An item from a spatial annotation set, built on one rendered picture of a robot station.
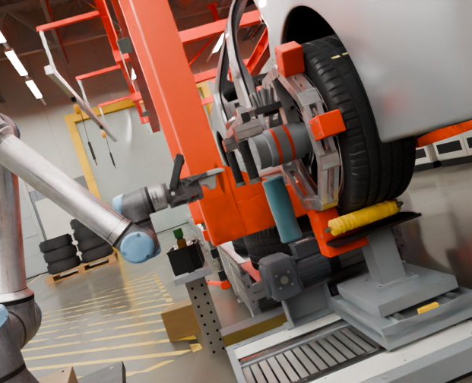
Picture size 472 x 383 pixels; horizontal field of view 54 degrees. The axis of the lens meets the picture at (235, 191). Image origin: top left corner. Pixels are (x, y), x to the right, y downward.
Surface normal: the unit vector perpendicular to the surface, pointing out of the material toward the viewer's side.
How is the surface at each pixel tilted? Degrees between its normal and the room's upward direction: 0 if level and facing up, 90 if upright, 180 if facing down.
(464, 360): 90
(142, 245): 96
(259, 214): 90
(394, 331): 90
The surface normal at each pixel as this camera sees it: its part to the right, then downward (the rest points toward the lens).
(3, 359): 0.75, -0.20
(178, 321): -0.10, 0.06
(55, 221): 0.24, -0.06
